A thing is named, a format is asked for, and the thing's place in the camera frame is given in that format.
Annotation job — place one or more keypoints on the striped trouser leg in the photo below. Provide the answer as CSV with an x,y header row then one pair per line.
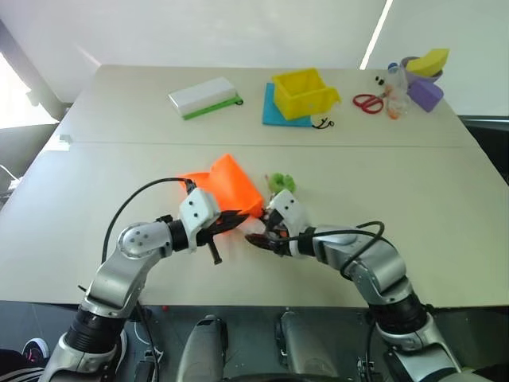
x,y
18,368

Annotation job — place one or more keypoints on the blue flat pouch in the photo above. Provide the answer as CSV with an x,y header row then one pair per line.
x,y
272,113

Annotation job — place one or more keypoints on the small orange bits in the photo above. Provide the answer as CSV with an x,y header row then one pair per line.
x,y
393,114

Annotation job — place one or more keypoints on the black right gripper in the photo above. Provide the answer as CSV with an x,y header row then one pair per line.
x,y
280,243

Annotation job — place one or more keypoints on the orange pouch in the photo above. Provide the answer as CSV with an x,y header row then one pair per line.
x,y
234,183

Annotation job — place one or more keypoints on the yellow foam wedge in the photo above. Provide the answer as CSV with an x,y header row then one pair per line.
x,y
429,61

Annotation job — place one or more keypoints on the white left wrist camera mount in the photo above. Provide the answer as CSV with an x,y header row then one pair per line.
x,y
196,207

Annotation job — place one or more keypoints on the dark rounded robot leg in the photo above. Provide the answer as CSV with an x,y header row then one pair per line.
x,y
306,350
203,350

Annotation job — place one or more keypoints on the white light strip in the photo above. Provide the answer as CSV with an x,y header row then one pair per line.
x,y
375,33

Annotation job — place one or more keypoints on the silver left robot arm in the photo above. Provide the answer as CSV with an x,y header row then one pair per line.
x,y
119,274

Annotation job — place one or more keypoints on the small black clips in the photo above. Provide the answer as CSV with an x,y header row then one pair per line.
x,y
379,79

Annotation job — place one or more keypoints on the yellow plastic bin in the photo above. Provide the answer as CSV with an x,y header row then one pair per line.
x,y
302,95

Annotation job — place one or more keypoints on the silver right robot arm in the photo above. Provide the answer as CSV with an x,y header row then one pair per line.
x,y
378,270

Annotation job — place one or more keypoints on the purple bowl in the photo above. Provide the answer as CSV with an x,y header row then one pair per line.
x,y
435,76

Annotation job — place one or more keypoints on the red scissors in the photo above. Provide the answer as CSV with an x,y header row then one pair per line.
x,y
367,103

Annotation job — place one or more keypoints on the clear plastic bottle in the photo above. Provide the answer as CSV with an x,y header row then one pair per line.
x,y
397,87

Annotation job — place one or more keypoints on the black and pink shoe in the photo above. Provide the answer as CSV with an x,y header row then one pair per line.
x,y
36,352

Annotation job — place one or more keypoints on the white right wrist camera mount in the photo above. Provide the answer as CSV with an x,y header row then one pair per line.
x,y
290,209

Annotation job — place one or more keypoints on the white rectangular box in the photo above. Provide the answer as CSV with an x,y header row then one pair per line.
x,y
200,94

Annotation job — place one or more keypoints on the purple foam block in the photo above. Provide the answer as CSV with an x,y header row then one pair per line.
x,y
426,95

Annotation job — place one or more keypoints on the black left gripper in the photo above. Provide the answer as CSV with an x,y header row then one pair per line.
x,y
214,238

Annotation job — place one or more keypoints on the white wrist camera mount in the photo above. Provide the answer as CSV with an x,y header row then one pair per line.
x,y
290,209
196,207

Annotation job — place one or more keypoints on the green crumpled scrunchie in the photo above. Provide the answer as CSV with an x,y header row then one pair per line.
x,y
283,181

